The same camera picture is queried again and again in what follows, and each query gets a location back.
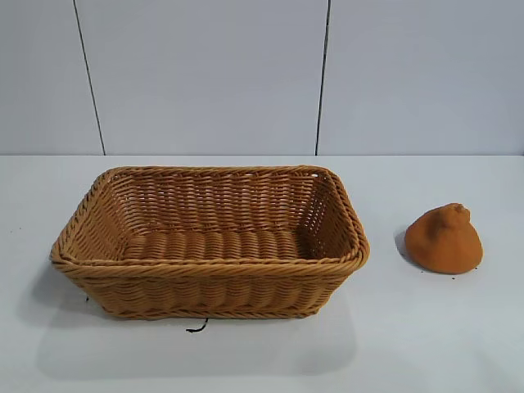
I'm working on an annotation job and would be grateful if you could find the brown woven wicker basket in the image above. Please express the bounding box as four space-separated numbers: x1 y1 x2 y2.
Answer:
49 164 372 322

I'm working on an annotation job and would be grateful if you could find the orange bread lump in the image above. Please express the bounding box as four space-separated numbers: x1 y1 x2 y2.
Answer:
404 202 484 275

